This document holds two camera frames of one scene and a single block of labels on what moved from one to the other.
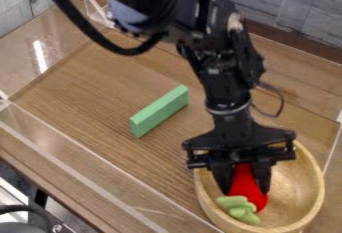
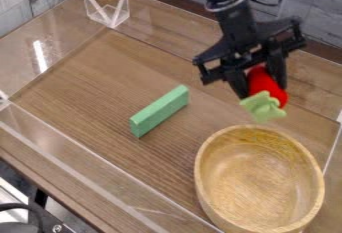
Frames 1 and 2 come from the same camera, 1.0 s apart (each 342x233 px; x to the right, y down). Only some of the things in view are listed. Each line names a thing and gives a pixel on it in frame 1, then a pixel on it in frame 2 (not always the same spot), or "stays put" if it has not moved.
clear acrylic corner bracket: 96,11 stays put
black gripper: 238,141 -> 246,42
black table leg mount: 41,220 stays put
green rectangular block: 159,111 stays put
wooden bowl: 295,195 stays put
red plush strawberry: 246,186 -> 267,97
